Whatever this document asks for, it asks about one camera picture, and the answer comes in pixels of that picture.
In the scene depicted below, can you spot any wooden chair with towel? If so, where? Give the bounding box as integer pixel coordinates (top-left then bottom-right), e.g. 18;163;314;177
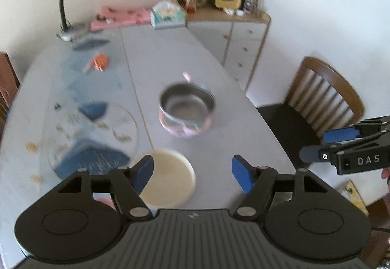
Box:
0;52;20;123

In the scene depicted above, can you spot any white wooden sideboard cabinet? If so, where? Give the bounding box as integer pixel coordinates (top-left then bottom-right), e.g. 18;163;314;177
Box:
186;10;271;91

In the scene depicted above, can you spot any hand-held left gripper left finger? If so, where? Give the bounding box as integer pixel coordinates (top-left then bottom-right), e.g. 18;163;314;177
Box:
56;155;154;221

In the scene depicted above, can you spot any pink bowl with steel liner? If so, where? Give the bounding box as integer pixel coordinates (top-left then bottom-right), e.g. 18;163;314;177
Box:
158;72;216;139

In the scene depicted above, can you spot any tissue box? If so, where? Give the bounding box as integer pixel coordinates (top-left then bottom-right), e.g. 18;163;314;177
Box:
150;1;187;29

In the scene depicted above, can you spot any orange tape measure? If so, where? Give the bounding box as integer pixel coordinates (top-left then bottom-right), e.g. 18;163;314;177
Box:
93;54;109;72

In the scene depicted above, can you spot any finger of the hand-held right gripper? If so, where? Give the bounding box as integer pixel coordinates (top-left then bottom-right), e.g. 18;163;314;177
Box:
322;115;390;143
299;130;390;163

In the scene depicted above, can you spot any cream bowl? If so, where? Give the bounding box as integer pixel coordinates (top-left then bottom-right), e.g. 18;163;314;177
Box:
138;149;196;209

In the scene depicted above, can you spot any pink cloth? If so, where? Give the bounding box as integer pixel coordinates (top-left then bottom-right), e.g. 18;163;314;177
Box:
90;6;153;31

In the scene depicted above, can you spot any wooden slatted chair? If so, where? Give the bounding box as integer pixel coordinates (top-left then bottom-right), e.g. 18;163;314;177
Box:
256;56;365;148

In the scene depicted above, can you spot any blue patterned table runner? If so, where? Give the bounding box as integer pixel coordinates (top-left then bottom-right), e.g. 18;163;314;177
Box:
39;26;159;184

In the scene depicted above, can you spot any yellow patterned box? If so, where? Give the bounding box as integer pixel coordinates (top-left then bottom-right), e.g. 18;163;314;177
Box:
343;180;369;216

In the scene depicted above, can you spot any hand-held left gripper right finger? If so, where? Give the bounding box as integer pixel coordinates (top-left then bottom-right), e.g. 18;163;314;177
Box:
232;154;329;221

